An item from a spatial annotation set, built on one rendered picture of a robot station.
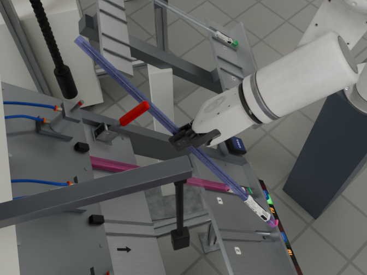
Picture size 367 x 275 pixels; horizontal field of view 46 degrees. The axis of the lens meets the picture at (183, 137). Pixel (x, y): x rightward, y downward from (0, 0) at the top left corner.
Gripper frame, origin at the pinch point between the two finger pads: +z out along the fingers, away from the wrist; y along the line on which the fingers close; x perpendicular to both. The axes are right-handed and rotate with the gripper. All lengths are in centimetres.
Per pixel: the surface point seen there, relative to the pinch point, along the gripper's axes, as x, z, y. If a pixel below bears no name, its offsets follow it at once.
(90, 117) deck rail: -13.6, 7.4, 7.3
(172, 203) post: 47, 67, -61
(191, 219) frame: 41, 43, -36
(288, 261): 38.1, 1.3, -3.7
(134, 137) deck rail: -4.7, 8.3, 0.7
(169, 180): -10.4, -20.6, 35.5
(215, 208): 17.4, 5.4, -1.0
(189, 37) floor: 6, 57, -144
